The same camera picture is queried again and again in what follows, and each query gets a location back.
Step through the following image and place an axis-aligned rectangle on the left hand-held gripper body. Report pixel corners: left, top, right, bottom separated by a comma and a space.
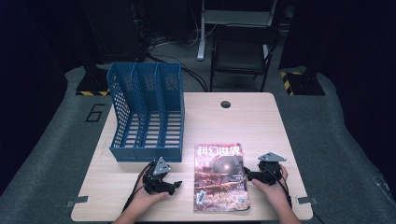
142, 156, 172, 196

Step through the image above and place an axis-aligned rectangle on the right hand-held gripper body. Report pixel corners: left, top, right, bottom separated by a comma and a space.
253, 151, 288, 187

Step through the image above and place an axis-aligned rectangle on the blue plastic file rack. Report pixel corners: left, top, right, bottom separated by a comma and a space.
106, 62, 186, 163

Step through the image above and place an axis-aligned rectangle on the glossy red-brown cover magazine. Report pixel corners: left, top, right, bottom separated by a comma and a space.
192, 143, 251, 214

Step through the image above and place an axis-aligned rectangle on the person's right hand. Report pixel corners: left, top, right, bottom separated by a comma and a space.
251, 163, 292, 213

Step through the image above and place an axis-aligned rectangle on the person's left hand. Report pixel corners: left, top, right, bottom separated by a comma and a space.
132, 175, 171, 213

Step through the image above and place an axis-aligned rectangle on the grey tape strip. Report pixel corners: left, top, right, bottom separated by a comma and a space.
295, 195, 319, 206
64, 195, 90, 209

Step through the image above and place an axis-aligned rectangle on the black striped stand base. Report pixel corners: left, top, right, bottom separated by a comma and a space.
75, 64, 110, 97
279, 69, 326, 97

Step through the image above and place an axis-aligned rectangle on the black folding chair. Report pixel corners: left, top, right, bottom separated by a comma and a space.
209, 25, 281, 93

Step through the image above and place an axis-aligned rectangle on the black cabinet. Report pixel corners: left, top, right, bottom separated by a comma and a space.
78, 0, 148, 63

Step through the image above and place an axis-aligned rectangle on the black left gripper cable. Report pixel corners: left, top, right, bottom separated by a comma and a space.
121, 161, 157, 213

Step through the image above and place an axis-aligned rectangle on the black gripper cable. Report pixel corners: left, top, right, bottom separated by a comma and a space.
121, 161, 157, 213
264, 167, 326, 224

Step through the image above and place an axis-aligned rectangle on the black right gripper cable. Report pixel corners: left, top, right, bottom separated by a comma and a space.
264, 167, 326, 224

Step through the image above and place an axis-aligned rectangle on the bundle of floor cables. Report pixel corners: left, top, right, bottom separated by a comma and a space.
145, 31, 210, 93

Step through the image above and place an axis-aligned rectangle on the white metal desk frame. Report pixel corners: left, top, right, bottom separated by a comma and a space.
196, 0, 279, 62

